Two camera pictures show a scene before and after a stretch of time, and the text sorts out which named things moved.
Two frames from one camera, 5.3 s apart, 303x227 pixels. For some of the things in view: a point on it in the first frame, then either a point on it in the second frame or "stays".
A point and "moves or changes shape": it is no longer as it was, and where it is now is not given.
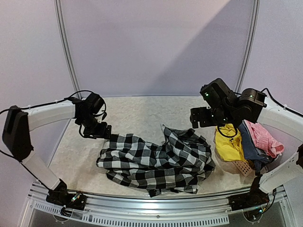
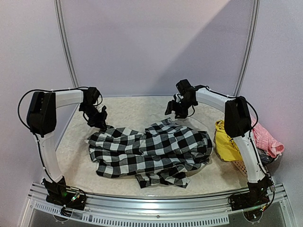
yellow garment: (228, 144) stays
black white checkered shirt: (179, 164) moves or changes shape
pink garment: (263, 141) stays
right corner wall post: (253, 36) stays
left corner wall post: (59, 12) stays
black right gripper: (195, 117) to (176, 108)
